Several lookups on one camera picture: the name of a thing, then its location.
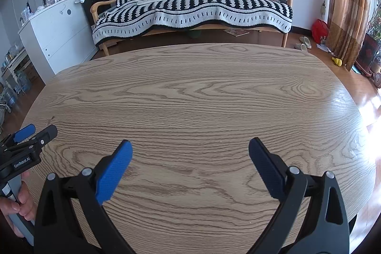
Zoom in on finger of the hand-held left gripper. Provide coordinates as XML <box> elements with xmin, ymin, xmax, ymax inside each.
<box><xmin>6</xmin><ymin>124</ymin><xmax>58</xmax><ymax>153</ymax></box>
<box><xmin>0</xmin><ymin>124</ymin><xmax>36</xmax><ymax>151</ymax></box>

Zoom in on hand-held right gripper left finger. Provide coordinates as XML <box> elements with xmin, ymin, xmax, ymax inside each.
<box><xmin>33</xmin><ymin>139</ymin><xmax>140</xmax><ymax>254</ymax></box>

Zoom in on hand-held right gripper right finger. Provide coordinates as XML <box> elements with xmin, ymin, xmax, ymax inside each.
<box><xmin>248</xmin><ymin>137</ymin><xmax>350</xmax><ymax>254</ymax></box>

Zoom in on person's left hand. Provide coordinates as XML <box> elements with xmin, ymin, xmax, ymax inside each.
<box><xmin>0</xmin><ymin>171</ymin><xmax>36</xmax><ymax>238</ymax></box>

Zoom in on white cabinet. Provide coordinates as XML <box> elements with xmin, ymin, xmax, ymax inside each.
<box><xmin>18</xmin><ymin>0</ymin><xmax>96</xmax><ymax>83</ymax></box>

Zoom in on flat cardboard piece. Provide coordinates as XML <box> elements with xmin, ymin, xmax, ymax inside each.
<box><xmin>223</xmin><ymin>28</ymin><xmax>250</xmax><ymax>37</ymax></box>

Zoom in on wooden sofa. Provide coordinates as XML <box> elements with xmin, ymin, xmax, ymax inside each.
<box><xmin>90</xmin><ymin>0</ymin><xmax>295</xmax><ymax>56</ymax></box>

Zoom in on red bag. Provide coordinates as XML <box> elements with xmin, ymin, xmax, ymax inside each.
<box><xmin>311</xmin><ymin>19</ymin><xmax>330</xmax><ymax>45</ymax></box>

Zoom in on potted plants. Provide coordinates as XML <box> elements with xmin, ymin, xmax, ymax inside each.
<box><xmin>356</xmin><ymin>0</ymin><xmax>381</xmax><ymax>73</ymax></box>

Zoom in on sofa with striped blanket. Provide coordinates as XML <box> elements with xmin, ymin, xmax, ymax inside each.
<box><xmin>92</xmin><ymin>0</ymin><xmax>294</xmax><ymax>46</ymax></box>

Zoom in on brown striped curtain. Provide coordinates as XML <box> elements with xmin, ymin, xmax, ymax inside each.
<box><xmin>327</xmin><ymin>0</ymin><xmax>372</xmax><ymax>71</ymax></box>

